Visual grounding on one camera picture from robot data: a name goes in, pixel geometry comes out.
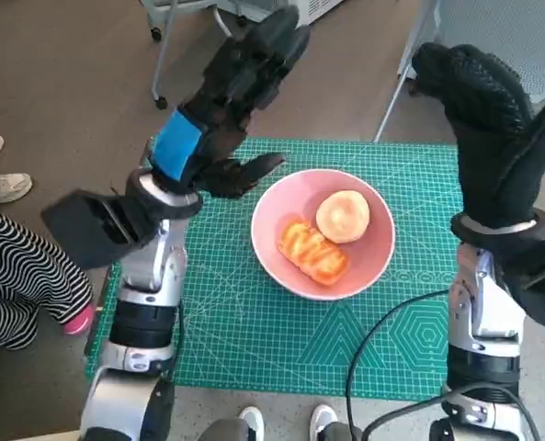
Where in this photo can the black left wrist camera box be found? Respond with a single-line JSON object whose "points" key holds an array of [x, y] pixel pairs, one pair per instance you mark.
{"points": [[83, 225]]}

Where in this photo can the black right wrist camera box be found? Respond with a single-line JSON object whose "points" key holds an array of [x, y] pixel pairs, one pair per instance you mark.
{"points": [[538, 285]]}

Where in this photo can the white appliance with vent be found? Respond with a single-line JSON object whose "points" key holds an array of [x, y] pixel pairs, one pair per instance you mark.
{"points": [[318, 7]]}

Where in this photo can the oblong toy bread loaf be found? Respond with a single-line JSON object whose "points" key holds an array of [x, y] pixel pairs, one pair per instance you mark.
{"points": [[313, 252]]}

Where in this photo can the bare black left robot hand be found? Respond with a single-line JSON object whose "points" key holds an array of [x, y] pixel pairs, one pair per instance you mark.
{"points": [[235, 101]]}

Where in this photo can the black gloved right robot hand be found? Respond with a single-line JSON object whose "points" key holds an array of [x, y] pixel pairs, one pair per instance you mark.
{"points": [[492, 147]]}

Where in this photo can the grey mesh chair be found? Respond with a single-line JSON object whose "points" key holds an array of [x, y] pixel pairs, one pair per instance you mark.
{"points": [[483, 23]]}

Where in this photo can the round toy bread bun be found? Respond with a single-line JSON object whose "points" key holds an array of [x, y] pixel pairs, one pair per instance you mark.
{"points": [[343, 216]]}

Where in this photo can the person's pink shoe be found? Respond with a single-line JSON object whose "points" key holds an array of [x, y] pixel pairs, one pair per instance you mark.
{"points": [[79, 321]]}

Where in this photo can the dark grey leg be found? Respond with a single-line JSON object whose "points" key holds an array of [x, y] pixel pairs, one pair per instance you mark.
{"points": [[223, 429], [341, 432]]}

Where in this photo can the white foot tip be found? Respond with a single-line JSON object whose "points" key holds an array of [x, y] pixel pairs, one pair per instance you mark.
{"points": [[252, 420], [322, 418]]}

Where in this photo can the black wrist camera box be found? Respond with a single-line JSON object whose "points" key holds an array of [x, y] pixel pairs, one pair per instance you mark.
{"points": [[538, 285], [83, 225]]}

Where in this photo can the pink bowl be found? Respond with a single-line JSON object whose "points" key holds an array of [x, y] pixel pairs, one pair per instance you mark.
{"points": [[265, 239]]}

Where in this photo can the person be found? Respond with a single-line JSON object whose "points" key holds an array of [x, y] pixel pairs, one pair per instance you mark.
{"points": [[14, 280]]}

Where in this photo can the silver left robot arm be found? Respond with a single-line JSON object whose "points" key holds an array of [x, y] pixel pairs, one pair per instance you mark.
{"points": [[148, 275]]}

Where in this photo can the green cutting mat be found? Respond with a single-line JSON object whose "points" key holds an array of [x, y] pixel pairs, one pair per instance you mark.
{"points": [[235, 331]]}

